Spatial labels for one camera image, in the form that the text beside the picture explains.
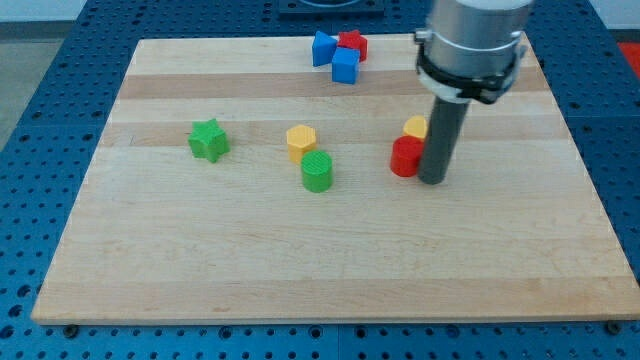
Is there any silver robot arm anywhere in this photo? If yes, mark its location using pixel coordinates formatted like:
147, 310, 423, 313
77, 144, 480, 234
414, 0, 533, 104

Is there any blue cube block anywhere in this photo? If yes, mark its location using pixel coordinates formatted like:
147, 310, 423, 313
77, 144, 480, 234
331, 47, 360, 85

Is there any blue triangle block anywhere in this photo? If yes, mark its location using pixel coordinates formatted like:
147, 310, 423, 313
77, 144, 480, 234
311, 31, 338, 67

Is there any green cylinder block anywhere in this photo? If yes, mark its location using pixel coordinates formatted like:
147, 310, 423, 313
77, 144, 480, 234
301, 150, 333, 193

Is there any yellow hexagon block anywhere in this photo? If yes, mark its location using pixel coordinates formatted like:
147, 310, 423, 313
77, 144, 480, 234
286, 125, 317, 164

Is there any wooden board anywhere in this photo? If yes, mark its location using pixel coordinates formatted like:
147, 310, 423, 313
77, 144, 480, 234
31, 34, 639, 325

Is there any red cylinder block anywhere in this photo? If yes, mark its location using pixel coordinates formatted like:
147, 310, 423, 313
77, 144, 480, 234
390, 135, 424, 177

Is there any yellow heart block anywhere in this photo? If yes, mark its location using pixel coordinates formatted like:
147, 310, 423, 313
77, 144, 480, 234
402, 115, 428, 141

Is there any green star block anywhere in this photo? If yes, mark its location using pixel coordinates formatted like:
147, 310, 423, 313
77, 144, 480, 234
188, 118, 230, 163

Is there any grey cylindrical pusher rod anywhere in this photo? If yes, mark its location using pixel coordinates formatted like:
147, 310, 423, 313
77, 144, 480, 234
418, 97, 469, 185

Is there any red star block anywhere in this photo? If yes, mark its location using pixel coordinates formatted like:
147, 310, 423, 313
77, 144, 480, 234
337, 29, 368, 62

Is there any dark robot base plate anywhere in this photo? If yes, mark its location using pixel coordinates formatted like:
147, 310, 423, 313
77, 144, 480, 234
276, 0, 386, 17

